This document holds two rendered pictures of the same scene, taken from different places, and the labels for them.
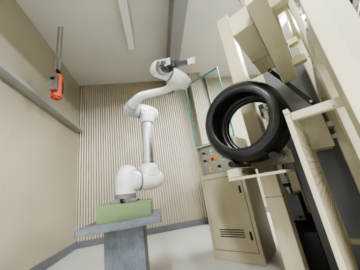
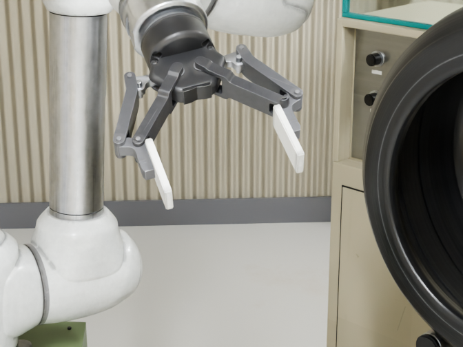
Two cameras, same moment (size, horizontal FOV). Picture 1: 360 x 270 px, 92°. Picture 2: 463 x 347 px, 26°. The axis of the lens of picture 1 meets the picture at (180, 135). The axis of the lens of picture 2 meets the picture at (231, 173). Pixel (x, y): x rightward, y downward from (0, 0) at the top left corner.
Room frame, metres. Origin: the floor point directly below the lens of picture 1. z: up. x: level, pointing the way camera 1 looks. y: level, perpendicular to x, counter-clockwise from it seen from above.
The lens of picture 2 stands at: (-0.22, -0.16, 1.70)
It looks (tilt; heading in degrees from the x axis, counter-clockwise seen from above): 19 degrees down; 6
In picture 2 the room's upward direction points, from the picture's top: straight up
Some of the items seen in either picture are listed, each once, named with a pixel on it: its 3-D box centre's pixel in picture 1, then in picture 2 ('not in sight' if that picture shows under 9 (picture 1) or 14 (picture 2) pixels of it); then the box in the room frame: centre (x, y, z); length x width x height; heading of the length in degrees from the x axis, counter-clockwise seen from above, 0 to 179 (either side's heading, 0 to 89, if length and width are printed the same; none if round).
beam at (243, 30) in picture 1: (263, 41); not in sight; (1.04, -0.70, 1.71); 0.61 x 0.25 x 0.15; 142
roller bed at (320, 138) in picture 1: (314, 129); not in sight; (1.26, -0.98, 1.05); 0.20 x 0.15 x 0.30; 142
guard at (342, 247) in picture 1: (325, 195); not in sight; (0.94, -0.66, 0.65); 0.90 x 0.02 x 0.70; 142
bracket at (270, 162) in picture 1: (265, 160); not in sight; (1.46, -0.66, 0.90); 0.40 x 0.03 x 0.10; 52
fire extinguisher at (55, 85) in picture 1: (56, 83); not in sight; (2.17, 1.69, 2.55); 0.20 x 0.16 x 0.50; 9
